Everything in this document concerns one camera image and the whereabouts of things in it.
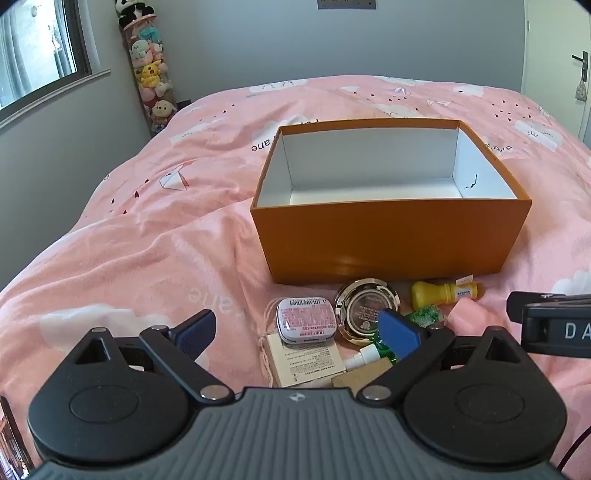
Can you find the green plastic bottle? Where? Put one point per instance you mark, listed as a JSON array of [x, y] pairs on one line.
[[427, 318]]

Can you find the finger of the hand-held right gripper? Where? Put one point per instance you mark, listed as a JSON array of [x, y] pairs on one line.
[[517, 302]]

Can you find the clear tube of plush toys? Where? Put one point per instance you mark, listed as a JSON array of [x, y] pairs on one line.
[[150, 74]]

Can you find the round gold compact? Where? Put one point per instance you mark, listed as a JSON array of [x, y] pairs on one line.
[[364, 304]]

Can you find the white door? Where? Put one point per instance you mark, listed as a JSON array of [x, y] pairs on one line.
[[554, 55]]

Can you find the brown wooden furniture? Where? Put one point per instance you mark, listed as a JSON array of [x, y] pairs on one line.
[[11, 443]]

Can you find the grey wall plate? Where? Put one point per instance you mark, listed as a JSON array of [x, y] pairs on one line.
[[346, 3]]

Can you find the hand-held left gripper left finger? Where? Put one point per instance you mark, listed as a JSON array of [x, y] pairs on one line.
[[196, 330]]

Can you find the orange cardboard box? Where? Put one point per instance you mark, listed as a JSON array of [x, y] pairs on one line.
[[369, 240]]

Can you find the pink soft block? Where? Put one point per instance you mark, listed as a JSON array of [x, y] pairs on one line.
[[466, 318]]

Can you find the beige card box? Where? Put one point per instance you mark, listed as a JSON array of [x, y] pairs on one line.
[[300, 362]]

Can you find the pink printed duvet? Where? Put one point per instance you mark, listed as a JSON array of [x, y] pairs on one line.
[[138, 230]]

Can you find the panda plush toy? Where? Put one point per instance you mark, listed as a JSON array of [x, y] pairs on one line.
[[131, 11]]

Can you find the window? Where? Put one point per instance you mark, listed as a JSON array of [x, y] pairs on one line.
[[27, 46]]

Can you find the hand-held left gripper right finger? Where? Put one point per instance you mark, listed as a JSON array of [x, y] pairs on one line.
[[397, 334]]

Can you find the white tin with pink label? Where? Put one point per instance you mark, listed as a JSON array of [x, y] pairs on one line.
[[304, 318]]

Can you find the yellow bottle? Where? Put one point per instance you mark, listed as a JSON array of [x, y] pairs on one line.
[[429, 295]]

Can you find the brown cardboard block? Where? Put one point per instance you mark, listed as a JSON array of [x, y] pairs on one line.
[[355, 378]]

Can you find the small hanging pouch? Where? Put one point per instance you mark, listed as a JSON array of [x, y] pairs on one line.
[[581, 90]]

